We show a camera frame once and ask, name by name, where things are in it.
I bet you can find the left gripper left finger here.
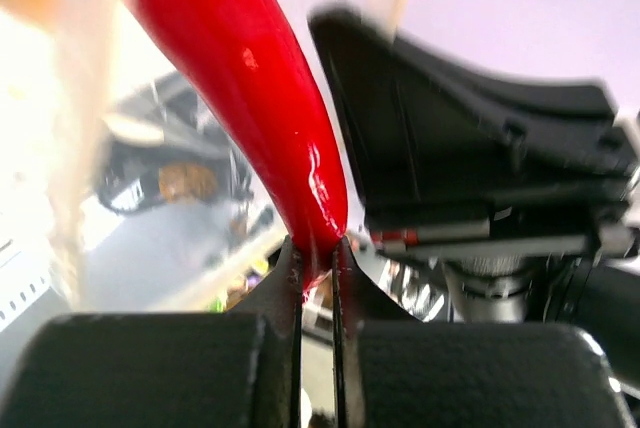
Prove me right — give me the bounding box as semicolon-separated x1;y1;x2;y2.
1;241;302;427

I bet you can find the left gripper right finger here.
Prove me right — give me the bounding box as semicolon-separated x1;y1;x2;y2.
332;240;634;427

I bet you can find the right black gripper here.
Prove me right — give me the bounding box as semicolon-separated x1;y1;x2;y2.
309;8;639;262

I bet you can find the clear zip top bag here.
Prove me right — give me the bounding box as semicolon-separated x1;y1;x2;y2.
0;0;426;309

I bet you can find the red chili pepper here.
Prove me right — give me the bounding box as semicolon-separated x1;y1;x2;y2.
132;0;348;287

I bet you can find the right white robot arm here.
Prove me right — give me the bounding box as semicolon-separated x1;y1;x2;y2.
308;7;639;384

